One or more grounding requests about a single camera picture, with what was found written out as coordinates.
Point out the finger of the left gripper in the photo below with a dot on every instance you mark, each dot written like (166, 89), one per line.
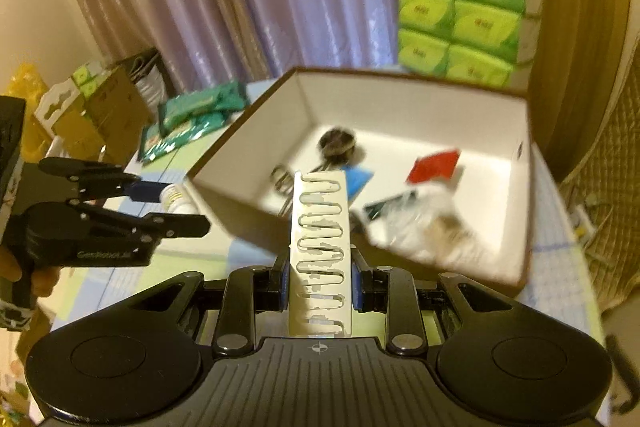
(98, 180)
(73, 234)

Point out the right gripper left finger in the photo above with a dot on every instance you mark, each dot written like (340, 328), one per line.
(245, 293)

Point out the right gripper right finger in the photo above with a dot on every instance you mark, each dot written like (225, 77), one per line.
(392, 292)

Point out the white paperclip box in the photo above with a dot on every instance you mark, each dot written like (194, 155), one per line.
(320, 281)

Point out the cotton swab bag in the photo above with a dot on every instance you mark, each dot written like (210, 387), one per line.
(430, 230)

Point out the white pill bottle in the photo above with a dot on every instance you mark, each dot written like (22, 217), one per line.
(176, 200)

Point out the red snack packet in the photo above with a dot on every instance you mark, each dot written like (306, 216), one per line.
(428, 168)

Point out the dark scrunchie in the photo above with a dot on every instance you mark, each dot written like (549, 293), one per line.
(337, 145)

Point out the person's left hand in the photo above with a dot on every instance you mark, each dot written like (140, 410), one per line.
(43, 281)

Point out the checked tablecloth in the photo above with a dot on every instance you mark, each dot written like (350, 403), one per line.
(557, 282)

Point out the brown cardboard boxes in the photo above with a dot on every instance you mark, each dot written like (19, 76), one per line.
(99, 113)

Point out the lower green wet wipes pack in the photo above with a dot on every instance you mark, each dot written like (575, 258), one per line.
(153, 145)

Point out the green wet wipes pack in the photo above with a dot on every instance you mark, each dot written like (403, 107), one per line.
(221, 101)
(153, 145)

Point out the yellow plastic bag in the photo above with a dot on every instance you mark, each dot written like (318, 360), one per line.
(27, 84)

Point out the brown cardboard box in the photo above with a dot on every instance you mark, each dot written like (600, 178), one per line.
(396, 119)

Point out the upper green wet wipes pack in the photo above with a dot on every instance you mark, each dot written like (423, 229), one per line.
(221, 101)

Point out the white power strip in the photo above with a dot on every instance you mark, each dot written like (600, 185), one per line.
(588, 221)

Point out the quilted chair back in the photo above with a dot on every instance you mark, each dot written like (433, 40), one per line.
(609, 173)

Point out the green tissue multipack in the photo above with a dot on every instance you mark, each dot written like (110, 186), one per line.
(488, 42)

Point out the wooden door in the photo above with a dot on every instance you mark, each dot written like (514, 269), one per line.
(580, 52)

